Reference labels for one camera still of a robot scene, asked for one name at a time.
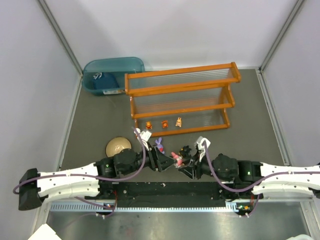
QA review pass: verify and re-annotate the pink rabbit toy figure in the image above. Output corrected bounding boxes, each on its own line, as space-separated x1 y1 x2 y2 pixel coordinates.
171 152 183 168

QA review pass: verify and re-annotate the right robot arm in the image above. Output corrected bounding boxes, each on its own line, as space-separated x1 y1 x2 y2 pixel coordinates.
172 146 320 199

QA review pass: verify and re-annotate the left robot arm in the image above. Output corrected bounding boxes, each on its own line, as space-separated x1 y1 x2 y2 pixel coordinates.
13 147 175 211

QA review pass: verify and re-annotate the orange wooden shelf rack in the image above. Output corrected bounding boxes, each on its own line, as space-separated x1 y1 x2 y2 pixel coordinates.
124 62 242 137

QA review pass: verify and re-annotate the purple rabbit toy figure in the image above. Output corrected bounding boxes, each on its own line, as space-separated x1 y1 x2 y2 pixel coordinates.
155 137 165 154

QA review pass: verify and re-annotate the black spiky toy figure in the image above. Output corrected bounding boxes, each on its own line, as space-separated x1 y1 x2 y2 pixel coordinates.
178 145 192 160

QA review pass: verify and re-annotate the yellow bear toy figure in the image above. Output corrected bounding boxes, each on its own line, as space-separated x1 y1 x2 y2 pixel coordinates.
145 121 153 130

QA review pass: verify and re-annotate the orange tiger toy figure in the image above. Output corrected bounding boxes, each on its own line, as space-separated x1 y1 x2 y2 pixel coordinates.
161 120 168 129

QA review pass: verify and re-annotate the beige round bowl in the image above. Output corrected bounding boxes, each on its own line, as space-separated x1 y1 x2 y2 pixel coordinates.
105 136 132 158

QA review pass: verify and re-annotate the tan rabbit toy figure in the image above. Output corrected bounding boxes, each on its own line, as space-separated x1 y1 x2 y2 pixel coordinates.
175 117 182 128

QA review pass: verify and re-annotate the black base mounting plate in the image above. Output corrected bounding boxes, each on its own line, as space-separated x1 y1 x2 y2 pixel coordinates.
84 182 256 208

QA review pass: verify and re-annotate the blue cap in bin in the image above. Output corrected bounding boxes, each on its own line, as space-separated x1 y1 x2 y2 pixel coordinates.
92 72 119 90

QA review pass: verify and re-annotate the teal plastic bin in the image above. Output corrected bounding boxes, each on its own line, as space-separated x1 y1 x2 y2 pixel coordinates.
82 56 145 96

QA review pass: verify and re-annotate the white object bottom left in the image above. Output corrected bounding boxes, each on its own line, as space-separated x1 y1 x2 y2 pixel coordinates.
28 223 62 240

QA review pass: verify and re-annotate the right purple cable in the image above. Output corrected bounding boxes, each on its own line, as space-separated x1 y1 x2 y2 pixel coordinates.
201 139 320 218

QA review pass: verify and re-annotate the purple cable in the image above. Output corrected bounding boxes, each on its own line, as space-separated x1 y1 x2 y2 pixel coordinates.
12 127 147 218
201 139 320 218

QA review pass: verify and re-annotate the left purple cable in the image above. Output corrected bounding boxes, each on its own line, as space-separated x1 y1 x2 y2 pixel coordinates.
12 127 147 218

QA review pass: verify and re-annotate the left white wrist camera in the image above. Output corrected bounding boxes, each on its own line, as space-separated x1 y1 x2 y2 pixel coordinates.
133 128 152 142

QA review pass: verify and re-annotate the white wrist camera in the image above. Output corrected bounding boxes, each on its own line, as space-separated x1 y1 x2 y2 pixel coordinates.
194 136 211 151
133 128 152 142

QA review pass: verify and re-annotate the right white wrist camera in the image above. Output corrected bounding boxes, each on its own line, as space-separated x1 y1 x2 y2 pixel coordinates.
194 136 211 151

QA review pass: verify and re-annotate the grey slotted cable duct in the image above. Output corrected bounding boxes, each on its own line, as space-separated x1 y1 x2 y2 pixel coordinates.
50 201 240 213

